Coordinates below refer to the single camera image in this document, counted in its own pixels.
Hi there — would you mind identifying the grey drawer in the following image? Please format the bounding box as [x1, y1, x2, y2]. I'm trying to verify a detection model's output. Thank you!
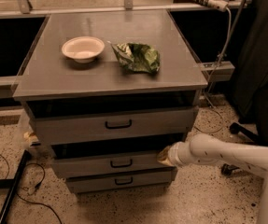
[65, 167, 177, 193]
[31, 106, 198, 145]
[51, 133, 185, 178]

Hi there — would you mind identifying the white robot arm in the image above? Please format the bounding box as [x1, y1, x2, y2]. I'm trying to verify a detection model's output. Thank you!
[157, 133, 268, 224]

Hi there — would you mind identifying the black office chair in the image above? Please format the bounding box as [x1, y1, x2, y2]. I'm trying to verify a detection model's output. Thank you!
[220, 84, 268, 176]

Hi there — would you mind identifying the white paper bowl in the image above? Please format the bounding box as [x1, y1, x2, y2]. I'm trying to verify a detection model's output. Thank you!
[62, 36, 105, 63]

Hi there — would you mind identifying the grey top drawer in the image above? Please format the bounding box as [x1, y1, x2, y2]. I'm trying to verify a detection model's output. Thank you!
[31, 106, 198, 145]

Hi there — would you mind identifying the black floor cable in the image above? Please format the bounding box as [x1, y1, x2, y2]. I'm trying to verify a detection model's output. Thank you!
[0, 143, 63, 224]

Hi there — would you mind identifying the white cable by cabinet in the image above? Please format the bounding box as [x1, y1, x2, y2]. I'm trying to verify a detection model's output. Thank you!
[193, 7, 233, 134]

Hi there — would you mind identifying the green crumpled chip bag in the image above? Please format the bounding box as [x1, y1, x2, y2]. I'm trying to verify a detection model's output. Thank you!
[110, 43, 161, 75]

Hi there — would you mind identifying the black metal floor stand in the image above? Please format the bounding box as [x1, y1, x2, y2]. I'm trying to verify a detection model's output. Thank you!
[0, 150, 31, 224]

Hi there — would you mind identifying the grey bottom drawer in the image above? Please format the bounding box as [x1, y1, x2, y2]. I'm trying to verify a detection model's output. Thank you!
[65, 167, 177, 193]

